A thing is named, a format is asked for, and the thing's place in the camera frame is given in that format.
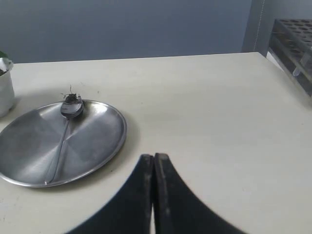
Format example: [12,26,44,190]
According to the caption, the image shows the white plastic flower pot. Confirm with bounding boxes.
[0,53,15,117]

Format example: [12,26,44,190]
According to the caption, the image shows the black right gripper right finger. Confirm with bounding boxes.
[153,153,244,234]

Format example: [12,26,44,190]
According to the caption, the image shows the black test tube rack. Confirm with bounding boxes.
[268,19,312,106]

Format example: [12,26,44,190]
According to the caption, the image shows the stainless steel spork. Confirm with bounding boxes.
[44,93,83,185]

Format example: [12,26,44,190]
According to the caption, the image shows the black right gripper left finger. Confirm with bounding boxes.
[68,155,154,234]

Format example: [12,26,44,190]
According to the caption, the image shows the round stainless steel plate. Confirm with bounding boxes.
[0,100,127,188]

